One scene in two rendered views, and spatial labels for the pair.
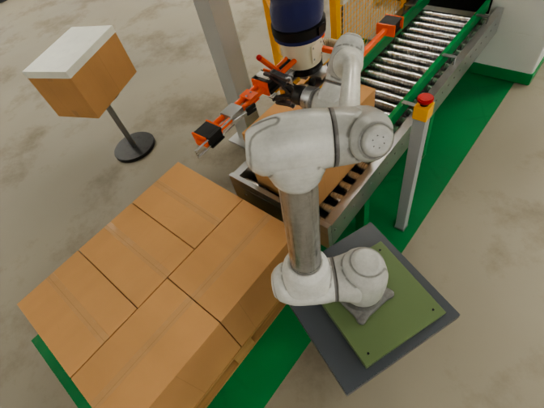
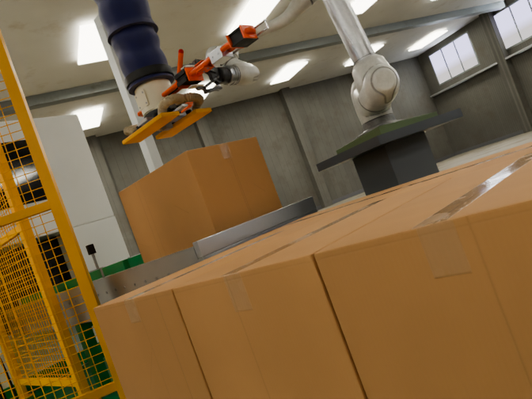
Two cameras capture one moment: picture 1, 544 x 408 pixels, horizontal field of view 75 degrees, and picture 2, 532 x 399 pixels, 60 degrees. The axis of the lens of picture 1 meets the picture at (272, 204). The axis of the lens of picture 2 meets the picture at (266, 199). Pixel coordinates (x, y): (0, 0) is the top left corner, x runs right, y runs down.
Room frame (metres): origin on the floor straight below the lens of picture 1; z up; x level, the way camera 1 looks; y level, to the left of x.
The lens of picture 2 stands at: (1.48, 1.85, 0.63)
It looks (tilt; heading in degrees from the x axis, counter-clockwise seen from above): 1 degrees up; 261
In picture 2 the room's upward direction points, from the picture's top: 20 degrees counter-clockwise
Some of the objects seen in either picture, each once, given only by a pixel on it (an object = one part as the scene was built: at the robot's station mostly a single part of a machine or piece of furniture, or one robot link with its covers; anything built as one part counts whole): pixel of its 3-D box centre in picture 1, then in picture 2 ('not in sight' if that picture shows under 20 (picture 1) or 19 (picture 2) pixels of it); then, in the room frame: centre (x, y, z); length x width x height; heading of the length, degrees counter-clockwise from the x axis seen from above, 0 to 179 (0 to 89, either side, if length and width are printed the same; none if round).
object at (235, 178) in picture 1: (276, 201); (262, 223); (1.23, -0.03, 0.58); 0.70 x 0.03 x 0.06; 37
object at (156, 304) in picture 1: (171, 283); (392, 280); (1.06, 0.69, 0.34); 1.20 x 1.00 x 0.40; 127
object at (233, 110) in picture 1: (232, 114); (221, 55); (1.16, 0.05, 1.26); 0.07 x 0.07 x 0.04; 38
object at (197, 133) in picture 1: (207, 133); (241, 36); (1.08, 0.16, 1.27); 0.08 x 0.07 x 0.05; 128
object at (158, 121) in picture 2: not in sight; (148, 125); (1.52, -0.26, 1.16); 0.34 x 0.10 x 0.05; 128
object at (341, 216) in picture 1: (428, 106); not in sight; (1.68, -1.15, 0.50); 2.31 x 0.05 x 0.19; 127
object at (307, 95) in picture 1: (311, 98); (229, 75); (1.10, -0.26, 1.27); 0.09 x 0.06 x 0.09; 128
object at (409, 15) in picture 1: (374, 45); (58, 291); (2.37, -1.07, 0.60); 1.60 x 0.11 x 0.09; 127
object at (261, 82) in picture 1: (266, 82); (188, 77); (1.29, -0.12, 1.27); 0.10 x 0.08 x 0.06; 38
